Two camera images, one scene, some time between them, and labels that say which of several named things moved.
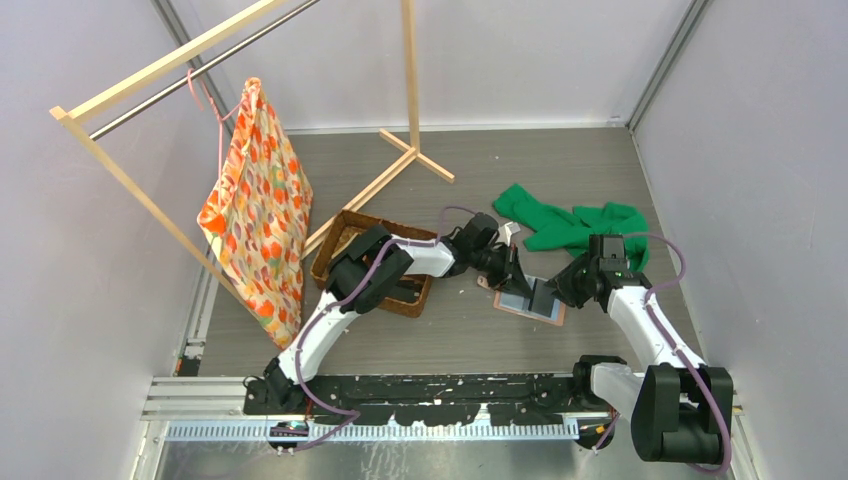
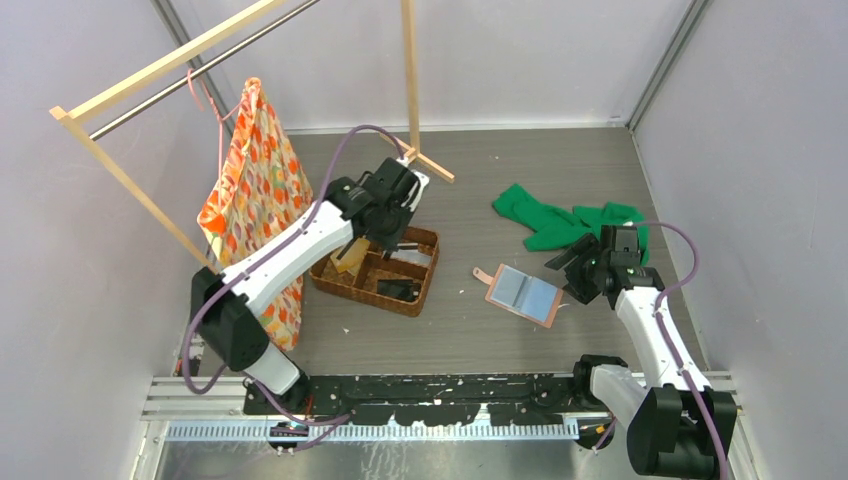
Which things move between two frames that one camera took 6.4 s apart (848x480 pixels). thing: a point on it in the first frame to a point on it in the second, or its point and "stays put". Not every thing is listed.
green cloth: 550,229 stays put
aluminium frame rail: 216,410 stays put
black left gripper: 511,272 to 389,242
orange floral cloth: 257,205 stays put
